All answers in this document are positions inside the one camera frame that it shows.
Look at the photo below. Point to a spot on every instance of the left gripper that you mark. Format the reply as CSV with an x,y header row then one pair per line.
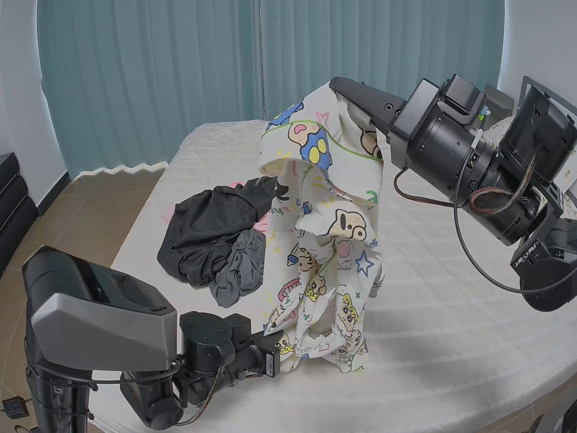
x,y
261,359

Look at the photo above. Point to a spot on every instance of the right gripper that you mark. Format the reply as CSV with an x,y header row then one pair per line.
x,y
432,151

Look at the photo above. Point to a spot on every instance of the white printed pyjama top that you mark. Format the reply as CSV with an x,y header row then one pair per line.
x,y
315,223

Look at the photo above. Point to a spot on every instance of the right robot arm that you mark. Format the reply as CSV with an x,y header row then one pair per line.
x,y
532,151

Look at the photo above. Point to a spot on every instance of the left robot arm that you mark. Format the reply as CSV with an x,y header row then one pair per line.
x,y
103,323

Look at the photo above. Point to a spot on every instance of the blue-green curtain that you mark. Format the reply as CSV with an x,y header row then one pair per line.
x,y
148,70
374,29

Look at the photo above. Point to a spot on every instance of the dark grey garment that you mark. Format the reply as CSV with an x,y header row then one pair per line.
x,y
239,269

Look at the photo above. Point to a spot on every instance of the grey bedside table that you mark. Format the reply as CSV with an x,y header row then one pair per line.
x,y
499,99

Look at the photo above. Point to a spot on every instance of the pink garment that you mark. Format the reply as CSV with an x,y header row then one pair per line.
x,y
261,224

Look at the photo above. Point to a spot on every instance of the black garment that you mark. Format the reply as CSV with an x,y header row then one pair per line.
x,y
203,223

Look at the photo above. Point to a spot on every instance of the bed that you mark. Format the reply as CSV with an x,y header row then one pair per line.
x,y
428,332

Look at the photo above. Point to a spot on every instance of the white printed pillow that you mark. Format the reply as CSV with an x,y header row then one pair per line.
x,y
569,187

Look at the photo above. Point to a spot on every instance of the small black box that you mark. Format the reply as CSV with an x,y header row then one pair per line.
x,y
14,406

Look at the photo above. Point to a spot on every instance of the dark grey chest of drawers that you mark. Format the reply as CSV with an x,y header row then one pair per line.
x,y
13,214

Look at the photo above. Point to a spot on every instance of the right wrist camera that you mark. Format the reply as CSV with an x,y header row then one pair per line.
x,y
460,93

